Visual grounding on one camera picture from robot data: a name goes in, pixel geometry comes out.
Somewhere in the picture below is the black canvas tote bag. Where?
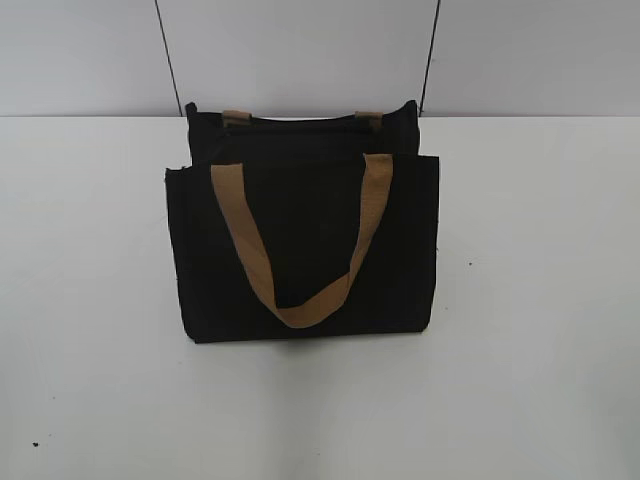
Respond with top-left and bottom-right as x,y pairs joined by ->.
165,101 -> 440,343

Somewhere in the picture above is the tan front bag strap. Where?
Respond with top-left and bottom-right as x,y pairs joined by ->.
210,152 -> 395,330

